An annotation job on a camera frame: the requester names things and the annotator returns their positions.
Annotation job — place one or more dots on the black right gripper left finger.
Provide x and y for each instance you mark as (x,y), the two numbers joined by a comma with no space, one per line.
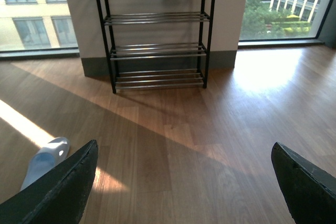
(60,195)

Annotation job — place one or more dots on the light blue slipper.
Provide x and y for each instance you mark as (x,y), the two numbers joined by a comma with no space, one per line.
(48,157)

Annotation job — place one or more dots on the black metal shoe rack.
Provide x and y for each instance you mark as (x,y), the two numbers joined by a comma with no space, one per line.
(196,76)

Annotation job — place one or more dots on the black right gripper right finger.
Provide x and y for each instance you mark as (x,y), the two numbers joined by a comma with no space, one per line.
(309,191)

